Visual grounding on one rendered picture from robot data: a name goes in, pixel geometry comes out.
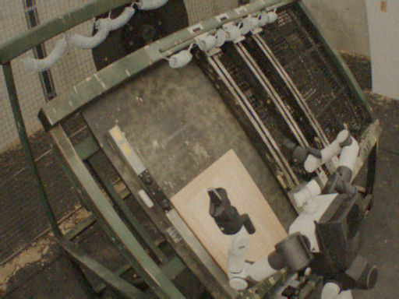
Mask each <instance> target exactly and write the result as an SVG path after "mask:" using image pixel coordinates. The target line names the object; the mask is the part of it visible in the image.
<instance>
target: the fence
mask: <svg viewBox="0 0 399 299"><path fill-rule="evenodd" d="M115 129H117V130H118V131H119V133H120V134H121V136H122V138H123V139H121V141H119V142H118V141H117V140H116V138H115V137H114V135H113V134H112V131H114V130H115ZM106 136H107V137H108V138H109V139H110V142H111V144H112V145H113V147H114V148H115V149H116V151H117V152H118V154H119V155H120V157H121V158H122V160H123V161H124V163H125V165H126V166H127V168H128V169H129V170H130V171H131V173H132V176H133V177H134V178H135V179H136V181H137V182H138V184H139V185H140V187H141V188H142V190H144V191H145V192H146V193H147V194H148V196H149V197H150V199H151V201H152V202H153V204H154V206H155V209H156V210H158V212H159V213H160V214H161V216H162V217H163V218H164V220H165V222H166V223H167V224H168V226H170V227H174V228H175V229H176V231H177V232H178V234H179V236H180V237H182V239H181V240H180V241H181V242H182V244H183V245H185V247H186V248H187V249H188V250H189V252H190V253H191V255H192V256H193V257H194V259H195V260H196V261H197V262H198V263H199V265H200V266H202V268H203V270H204V271H205V272H206V273H207V275H209V277H210V278H211V279H212V280H213V281H214V283H215V284H216V285H217V287H219V289H220V290H221V291H222V292H223V293H224V295H225V297H227V298H228V299H233V298H234V297H235V296H236V295H238V293H239V292H238V290H236V289H235V288H232V287H231V285H230V283H229V282H230V280H229V279H228V278H227V277H226V276H225V275H224V273H223V272H222V270H221V269H220V268H219V267H218V266H217V264H216V263H215V261H213V259H212V258H211V257H210V256H209V255H208V254H207V252H206V250H205V249H204V248H203V247H202V245H201V244H200V243H199V241H198V240H197V239H196V238H195V236H194V235H193V233H192V231H191V230H189V228H188V227H187V226H186V225H185V223H184V222H183V220H182V218H181V217H180V216H179V214H178V213H176V212H175V210H174V209H172V210H171V211H170V212H169V213H167V214H165V212H164V211H163V209H162V208H161V207H159V205H158V204H157V201H156V200H155V198H154V197H153V196H152V195H151V193H150V191H149V190H147V188H146V187H145V184H144V183H143V182H142V180H141V179H140V178H139V176H138V175H139V174H141V173H142V172H143V171H145V169H146V168H145V167H144V166H143V164H142V162H141V161H140V159H139V158H138V156H137V155H136V153H135V151H134V150H133V149H132V147H131V146H130V145H129V143H128V142H127V139H126V138H125V136H124V135H123V134H122V132H121V131H120V129H119V128H118V126H115V127H114V128H113V129H111V130H110V131H108V132H107V133H106ZM124 143H126V144H127V145H128V147H129V148H130V149H131V150H132V153H130V154H129V155H128V156H127V154H126V153H125V151H124V150H123V148H122V147H121V145H123V144H124Z"/></svg>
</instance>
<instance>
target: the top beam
mask: <svg viewBox="0 0 399 299"><path fill-rule="evenodd" d="M273 1H276V0H257V1H256V2H251V3H249V4H246V5H243V6H244V7H245V8H246V9H247V11H249V10H251V9H255V8H256V7H260V6H263V5H266V4H267V3H270V2H273ZM297 1H300V0H281V3H277V4H275V5H272V6H270V7H268V8H265V9H266V10H265V11H264V12H265V13H269V12H274V10H275V8H276V11H277V10H278V9H282V8H284V7H286V6H290V5H291V4H294V3H296V2H297ZM243 6H241V7H243ZM238 8H240V7H238ZM238 8H237V9H238ZM234 10H235V9H232V10H230V11H229V10H228V11H227V12H223V13H221V14H220V15H223V14H225V13H226V14H227V15H228V16H229V18H230V17H233V16H235V15H237V13H236V12H235V11H234ZM216 16H219V15H216ZM216 16H214V17H216ZM214 17H211V18H209V19H206V20H203V21H201V22H199V23H197V24H201V25H202V27H203V28H207V27H209V26H211V25H214V24H215V23H218V21H216V19H215V18H214ZM195 25H196V24H193V25H191V26H189V27H187V28H185V29H182V30H179V31H177V32H175V33H173V34H171V35H169V36H167V37H165V38H161V39H160V40H157V41H154V42H153V43H151V44H148V45H147V46H145V47H142V48H140V49H139V50H137V51H134V52H133V53H132V54H130V55H127V56H126V57H124V58H122V59H120V60H118V61H116V62H114V63H112V64H110V65H109V66H107V67H106V68H105V69H102V70H100V71H98V72H96V73H94V74H93V75H91V76H89V77H87V79H85V80H84V81H82V82H80V83H77V84H76V85H74V86H72V87H70V88H69V89H68V90H66V91H65V92H64V93H62V94H60V95H58V96H57V97H55V98H53V99H52V100H49V101H48V102H47V103H46V104H44V105H42V106H41V109H40V110H39V112H38V115H37V116H38V118H39V120H40V122H41V124H42V126H43V127H44V130H45V131H46V132H49V130H50V129H51V128H53V127H54V126H56V125H57V124H58V123H60V124H61V123H63V122H64V121H66V120H67V119H69V118H71V117H72V116H74V115H75V114H77V113H79V112H80V111H81V110H83V109H85V108H86V107H87V106H89V105H91V104H92V103H93V102H95V101H97V100H100V98H102V97H104V95H106V94H108V93H110V92H111V91H113V90H115V89H117V88H118V87H120V86H122V84H124V83H126V82H128V81H129V80H131V79H134V78H136V77H137V76H139V75H141V74H143V73H144V72H145V71H146V70H148V69H151V68H153V67H155V66H156V65H159V64H160V63H162V62H165V61H166V60H167V59H166V58H164V57H167V58H170V57H171V56H172V55H176V54H177V53H179V52H181V51H187V50H189V48H190V45H191V44H193V42H195V43H196V41H195V39H194V38H192V39H190V40H188V41H186V42H184V43H182V44H180V45H178V46H175V47H173V48H171V49H168V50H166V51H164V52H162V53H160V52H159V51H158V50H160V49H161V48H162V47H164V46H166V45H168V44H170V43H172V42H174V41H176V40H179V39H182V38H183V37H186V36H188V35H190V33H189V31H188V30H187V29H188V28H190V27H192V26H195ZM217 31H219V30H217V29H212V30H210V31H208V32H207V33H208V34H209V35H211V36H215V34H216V33H217ZM196 45H197V44H193V45H192V47H195V46H196ZM192 47H191V48H192Z"/></svg>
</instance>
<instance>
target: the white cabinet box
mask: <svg viewBox="0 0 399 299"><path fill-rule="evenodd" d="M365 3H366V10H367V17H368V25H369V41H370V51H371V54H370V55H371V66H372V78H373V79H372V84H373V88H372V90H373V93H377V94H381V95H382V96H385V97H391V98H394V99H395V100H399V0H365Z"/></svg>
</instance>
